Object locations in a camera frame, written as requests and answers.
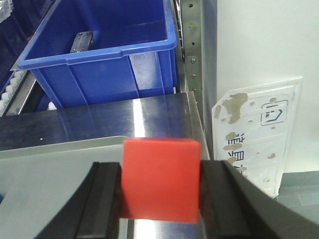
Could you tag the grey metal tray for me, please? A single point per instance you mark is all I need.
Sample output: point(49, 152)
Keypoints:
point(36, 182)

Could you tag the steel shelf upright post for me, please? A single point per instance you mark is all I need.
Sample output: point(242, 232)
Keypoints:
point(191, 35)

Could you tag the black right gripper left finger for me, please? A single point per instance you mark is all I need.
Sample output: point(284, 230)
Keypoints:
point(93, 211)

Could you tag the white roller conveyor rail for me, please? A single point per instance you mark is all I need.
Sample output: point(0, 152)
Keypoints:
point(10, 90)

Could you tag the grey metal part in bin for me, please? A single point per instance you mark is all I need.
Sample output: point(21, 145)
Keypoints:
point(83, 41)

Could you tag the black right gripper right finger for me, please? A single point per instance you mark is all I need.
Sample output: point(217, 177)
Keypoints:
point(232, 207)

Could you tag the blue plastic bin right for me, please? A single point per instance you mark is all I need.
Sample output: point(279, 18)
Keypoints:
point(133, 54)

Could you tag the white worn sign board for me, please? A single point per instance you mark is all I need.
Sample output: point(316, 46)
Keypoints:
point(252, 128)

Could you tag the red cube block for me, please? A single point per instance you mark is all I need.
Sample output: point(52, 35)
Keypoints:
point(160, 179)

